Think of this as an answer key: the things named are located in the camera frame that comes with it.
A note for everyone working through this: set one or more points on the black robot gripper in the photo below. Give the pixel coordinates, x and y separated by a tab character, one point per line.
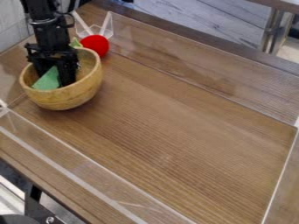
52	50

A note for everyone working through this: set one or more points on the green rectangular block stick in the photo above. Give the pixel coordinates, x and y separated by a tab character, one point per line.
48	81

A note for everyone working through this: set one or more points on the brown wooden bowl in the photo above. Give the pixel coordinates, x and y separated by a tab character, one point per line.
66	97

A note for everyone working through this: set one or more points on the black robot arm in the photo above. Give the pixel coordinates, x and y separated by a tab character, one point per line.
41	6

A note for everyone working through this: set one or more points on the red toy radish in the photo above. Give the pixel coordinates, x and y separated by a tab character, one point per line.
94	42

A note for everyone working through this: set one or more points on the clear acrylic front barrier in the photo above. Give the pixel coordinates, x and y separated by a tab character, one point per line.
99	196

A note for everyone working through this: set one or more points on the metal table leg background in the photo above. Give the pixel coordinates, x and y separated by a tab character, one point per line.
277	26

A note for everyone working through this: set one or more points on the clear acrylic corner bracket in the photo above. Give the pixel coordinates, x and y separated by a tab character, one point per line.
85	30

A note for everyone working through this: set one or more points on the black table frame leg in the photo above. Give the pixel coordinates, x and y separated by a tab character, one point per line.
34	210

